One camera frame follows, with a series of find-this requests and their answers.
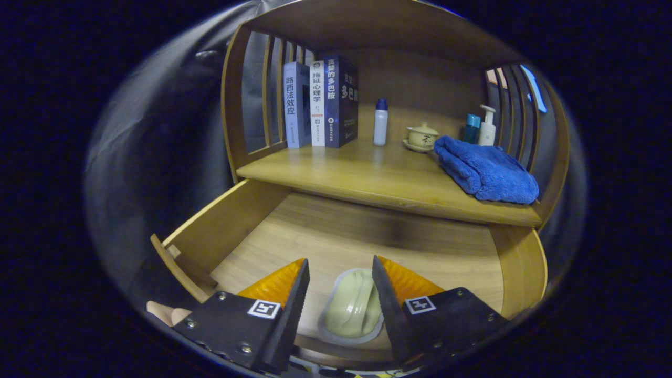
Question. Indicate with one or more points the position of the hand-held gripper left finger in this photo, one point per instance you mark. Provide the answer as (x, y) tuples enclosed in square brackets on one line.
[(286, 325)]

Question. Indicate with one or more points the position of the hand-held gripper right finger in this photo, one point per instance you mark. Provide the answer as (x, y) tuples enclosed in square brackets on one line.
[(394, 315)]

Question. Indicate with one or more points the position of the pale green scrub brush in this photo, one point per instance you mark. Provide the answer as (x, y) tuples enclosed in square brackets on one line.
[(353, 307)]

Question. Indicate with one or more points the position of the wooden drawer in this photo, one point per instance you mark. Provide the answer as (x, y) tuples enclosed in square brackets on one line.
[(341, 231)]

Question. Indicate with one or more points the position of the wooden countertop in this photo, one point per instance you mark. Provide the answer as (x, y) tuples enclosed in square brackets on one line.
[(367, 173)]

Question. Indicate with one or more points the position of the wooden cabinet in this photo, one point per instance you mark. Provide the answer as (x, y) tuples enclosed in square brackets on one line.
[(420, 68)]

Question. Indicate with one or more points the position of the folded blue towel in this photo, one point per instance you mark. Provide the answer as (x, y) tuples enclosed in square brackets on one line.
[(488, 170)]

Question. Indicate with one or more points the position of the beige lidded teacup with saucer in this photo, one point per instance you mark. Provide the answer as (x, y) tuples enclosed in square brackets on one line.
[(421, 137)]

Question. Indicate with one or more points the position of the white bottle with blue cap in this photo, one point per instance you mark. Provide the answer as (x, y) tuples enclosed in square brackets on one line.
[(380, 123)]

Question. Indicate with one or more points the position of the teal bottle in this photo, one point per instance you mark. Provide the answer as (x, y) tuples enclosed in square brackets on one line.
[(472, 128)]

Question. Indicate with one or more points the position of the white pump bottle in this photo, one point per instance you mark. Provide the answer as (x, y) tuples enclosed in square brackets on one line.
[(487, 131)]

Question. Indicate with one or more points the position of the black backdrop cloth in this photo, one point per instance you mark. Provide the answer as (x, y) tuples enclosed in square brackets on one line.
[(157, 157)]

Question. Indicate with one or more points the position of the light purple book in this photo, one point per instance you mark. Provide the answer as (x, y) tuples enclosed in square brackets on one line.
[(294, 105)]

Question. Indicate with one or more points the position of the dark blue book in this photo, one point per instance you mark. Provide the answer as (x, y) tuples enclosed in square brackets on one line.
[(341, 100)]

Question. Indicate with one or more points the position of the white book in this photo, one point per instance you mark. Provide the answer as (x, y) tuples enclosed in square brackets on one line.
[(316, 102)]

